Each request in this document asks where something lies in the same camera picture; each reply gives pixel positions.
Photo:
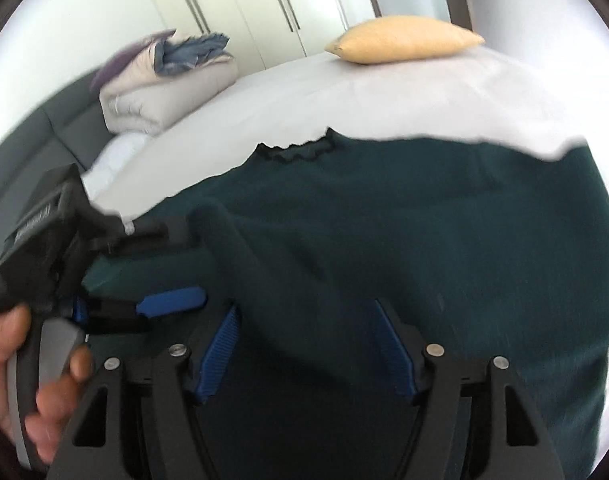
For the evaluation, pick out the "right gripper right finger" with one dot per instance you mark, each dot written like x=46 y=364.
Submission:
x=475 y=419

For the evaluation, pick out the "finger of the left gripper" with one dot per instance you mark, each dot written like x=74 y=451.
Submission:
x=103 y=316
x=150 y=235

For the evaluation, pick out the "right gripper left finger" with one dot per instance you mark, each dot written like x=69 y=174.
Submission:
x=137 y=421

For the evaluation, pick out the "dark green sweater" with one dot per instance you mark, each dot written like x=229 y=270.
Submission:
x=486 y=250

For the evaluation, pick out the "left hand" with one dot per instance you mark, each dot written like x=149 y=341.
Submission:
x=54 y=402

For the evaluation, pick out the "dark grey headboard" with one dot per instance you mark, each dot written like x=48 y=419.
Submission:
x=68 y=128

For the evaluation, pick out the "folded beige duvet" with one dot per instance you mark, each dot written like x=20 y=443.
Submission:
x=138 y=100

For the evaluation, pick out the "purple pillow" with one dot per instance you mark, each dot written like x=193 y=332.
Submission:
x=124 y=57

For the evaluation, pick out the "blue grey garment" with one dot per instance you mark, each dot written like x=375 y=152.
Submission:
x=175 y=57

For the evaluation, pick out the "cream wardrobe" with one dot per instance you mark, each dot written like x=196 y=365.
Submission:
x=267 y=33

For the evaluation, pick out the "yellow pillow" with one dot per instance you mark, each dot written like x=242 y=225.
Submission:
x=402 y=38

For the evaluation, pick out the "bed with white sheet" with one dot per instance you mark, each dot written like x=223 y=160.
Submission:
x=478 y=96

